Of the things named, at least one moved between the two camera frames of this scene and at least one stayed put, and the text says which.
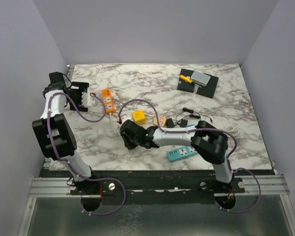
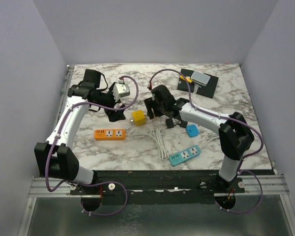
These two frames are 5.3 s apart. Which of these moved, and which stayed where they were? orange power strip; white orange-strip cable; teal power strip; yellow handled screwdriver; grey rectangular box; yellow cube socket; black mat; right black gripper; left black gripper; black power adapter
Moved: teal power strip; white orange-strip cable; orange power strip; left black gripper; right black gripper
Stayed: black power adapter; yellow cube socket; black mat; grey rectangular box; yellow handled screwdriver
